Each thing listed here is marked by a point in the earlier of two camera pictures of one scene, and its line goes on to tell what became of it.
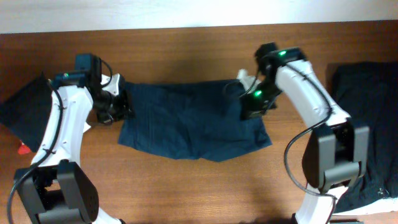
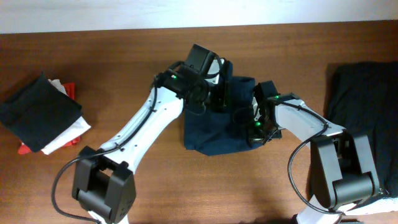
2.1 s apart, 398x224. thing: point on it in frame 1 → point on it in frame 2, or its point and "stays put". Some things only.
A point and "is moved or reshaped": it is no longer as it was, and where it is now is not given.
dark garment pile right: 368,92 stays put
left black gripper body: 115,109 → 209,95
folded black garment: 27,114 stays put
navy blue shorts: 188,119 is moved or reshaped
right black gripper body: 262,98 → 263,130
